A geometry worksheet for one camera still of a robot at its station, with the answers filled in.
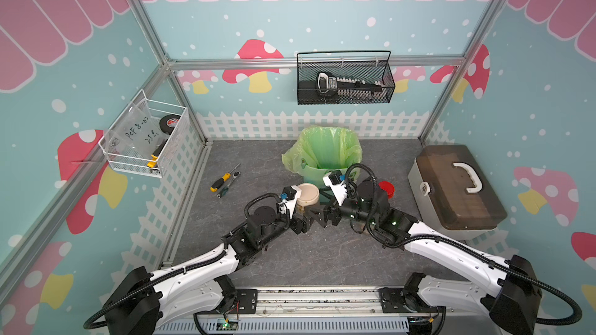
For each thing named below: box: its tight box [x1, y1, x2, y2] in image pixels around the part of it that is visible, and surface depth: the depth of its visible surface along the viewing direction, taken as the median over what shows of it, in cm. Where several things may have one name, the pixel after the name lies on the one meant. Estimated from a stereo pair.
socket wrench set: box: [315, 71, 387, 101], surface depth 91 cm
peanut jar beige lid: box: [296, 183, 320, 215], surface depth 70 cm
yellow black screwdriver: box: [209, 162, 241, 193], surface depth 105 cm
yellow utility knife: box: [147, 138, 170, 169], surface depth 65 cm
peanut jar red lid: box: [378, 180, 396, 200], surface depth 89 cm
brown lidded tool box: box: [407, 144, 508, 241], surface depth 84 cm
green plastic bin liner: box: [281, 125, 364, 173], surface depth 91 cm
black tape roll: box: [159, 113, 181, 135], surface depth 81 cm
